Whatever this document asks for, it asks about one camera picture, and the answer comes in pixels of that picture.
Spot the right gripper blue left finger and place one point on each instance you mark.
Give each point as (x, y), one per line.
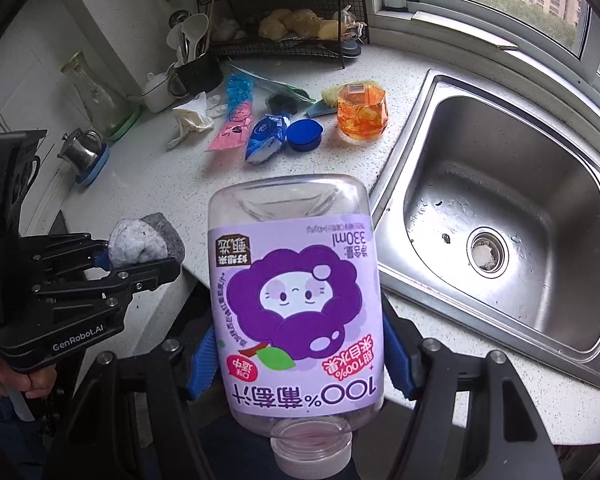
(203, 363)

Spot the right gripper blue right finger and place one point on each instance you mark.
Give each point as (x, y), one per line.
(401, 352)

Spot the grey rag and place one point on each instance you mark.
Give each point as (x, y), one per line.
(147, 239)

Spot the purple grape juice bottle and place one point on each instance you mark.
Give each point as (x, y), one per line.
(297, 315)

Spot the white tissue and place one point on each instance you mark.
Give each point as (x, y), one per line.
(193, 116)

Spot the blue white plastic wrapper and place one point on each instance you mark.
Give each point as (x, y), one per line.
(268, 136)

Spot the blue round lid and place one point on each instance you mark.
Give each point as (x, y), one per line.
(304, 135)

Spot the orange plastic cup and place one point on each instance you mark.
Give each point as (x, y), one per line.
(362, 112)

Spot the pink blue plastic bag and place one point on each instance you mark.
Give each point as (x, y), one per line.
(236, 130)

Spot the clear green blister package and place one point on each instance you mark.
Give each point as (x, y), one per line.
(275, 86)

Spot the person's left hand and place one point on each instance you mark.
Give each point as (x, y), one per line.
(36, 385)

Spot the blue coaster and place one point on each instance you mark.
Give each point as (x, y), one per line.
(90, 175)

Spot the small steel teapot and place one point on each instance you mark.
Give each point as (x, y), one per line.
(81, 149)

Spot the green coaster tray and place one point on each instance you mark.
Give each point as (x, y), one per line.
(136, 110)

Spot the stainless steel sink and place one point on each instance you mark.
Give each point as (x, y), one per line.
(488, 213)

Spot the glass carafe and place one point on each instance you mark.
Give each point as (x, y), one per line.
(106, 108)

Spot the white ceramic sugar pot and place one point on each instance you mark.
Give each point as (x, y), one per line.
(156, 92)

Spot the small black cube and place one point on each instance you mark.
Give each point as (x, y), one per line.
(279, 104)

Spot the yellow bristle scrub brush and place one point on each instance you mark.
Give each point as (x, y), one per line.
(332, 100)

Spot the dark utensil holder mug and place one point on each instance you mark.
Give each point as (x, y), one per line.
(202, 75)

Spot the white rice spoon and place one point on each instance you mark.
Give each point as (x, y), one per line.
(187, 31)

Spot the ginger roots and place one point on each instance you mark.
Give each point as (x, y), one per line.
(303, 23)

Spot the black wire rack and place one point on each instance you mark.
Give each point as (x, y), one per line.
(235, 26)

